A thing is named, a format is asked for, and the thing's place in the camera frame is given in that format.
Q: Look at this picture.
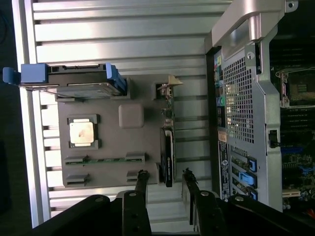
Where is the green motherboard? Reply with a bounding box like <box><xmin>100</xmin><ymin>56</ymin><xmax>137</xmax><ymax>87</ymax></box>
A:
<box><xmin>269</xmin><ymin>41</ymin><xmax>315</xmax><ymax>214</ymax></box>

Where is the blue expansion slot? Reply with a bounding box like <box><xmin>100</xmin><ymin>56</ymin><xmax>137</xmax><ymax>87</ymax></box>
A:
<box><xmin>280</xmin><ymin>146</ymin><xmax>304</xmax><ymax>154</ymax></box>

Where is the white PCI expansion slot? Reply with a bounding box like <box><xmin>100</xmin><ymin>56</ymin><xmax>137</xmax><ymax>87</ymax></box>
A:
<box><xmin>282</xmin><ymin>189</ymin><xmax>301</xmax><ymax>199</ymax></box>

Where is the green RAM stick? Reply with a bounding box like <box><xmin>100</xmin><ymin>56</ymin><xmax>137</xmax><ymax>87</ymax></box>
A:
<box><xmin>65</xmin><ymin>157</ymin><xmax>146</xmax><ymax>166</ymax></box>

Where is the hard disk in blue caddy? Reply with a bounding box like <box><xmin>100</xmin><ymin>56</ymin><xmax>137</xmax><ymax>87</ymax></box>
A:
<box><xmin>2</xmin><ymin>62</ymin><xmax>131</xmax><ymax>96</ymax></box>

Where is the grey parts rack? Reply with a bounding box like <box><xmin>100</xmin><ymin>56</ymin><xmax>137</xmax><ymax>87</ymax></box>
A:
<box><xmin>55</xmin><ymin>73</ymin><xmax>177</xmax><ymax>189</ymax></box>

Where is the silver CPU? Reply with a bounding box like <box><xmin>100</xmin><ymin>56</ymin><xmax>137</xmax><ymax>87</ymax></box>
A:
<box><xmin>69</xmin><ymin>121</ymin><xmax>94</xmax><ymax>148</ymax></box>

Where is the CPU socket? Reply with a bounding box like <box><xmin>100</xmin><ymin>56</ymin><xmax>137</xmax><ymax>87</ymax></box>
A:
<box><xmin>274</xmin><ymin>64</ymin><xmax>315</xmax><ymax>109</ymax></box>

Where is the grey open PC case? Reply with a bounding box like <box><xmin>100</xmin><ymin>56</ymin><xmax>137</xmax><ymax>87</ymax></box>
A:
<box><xmin>204</xmin><ymin>0</ymin><xmax>315</xmax><ymax>214</ymax></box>

